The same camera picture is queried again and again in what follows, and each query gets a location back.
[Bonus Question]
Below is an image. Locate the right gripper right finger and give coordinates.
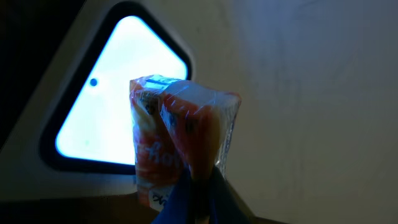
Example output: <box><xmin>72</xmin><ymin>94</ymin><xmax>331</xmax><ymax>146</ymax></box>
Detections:
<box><xmin>208</xmin><ymin>166</ymin><xmax>250</xmax><ymax>224</ymax></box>

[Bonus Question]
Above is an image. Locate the white barcode scanner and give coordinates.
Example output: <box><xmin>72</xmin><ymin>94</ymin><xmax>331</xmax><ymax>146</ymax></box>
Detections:
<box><xmin>1</xmin><ymin>1</ymin><xmax>192</xmax><ymax>203</ymax></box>

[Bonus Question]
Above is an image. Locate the orange small box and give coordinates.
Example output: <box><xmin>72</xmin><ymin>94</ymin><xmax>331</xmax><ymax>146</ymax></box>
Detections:
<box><xmin>129</xmin><ymin>75</ymin><xmax>241</xmax><ymax>212</ymax></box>

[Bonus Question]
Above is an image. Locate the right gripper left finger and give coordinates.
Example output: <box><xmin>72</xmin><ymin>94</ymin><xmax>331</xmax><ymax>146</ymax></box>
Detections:
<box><xmin>152</xmin><ymin>169</ymin><xmax>193</xmax><ymax>224</ymax></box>

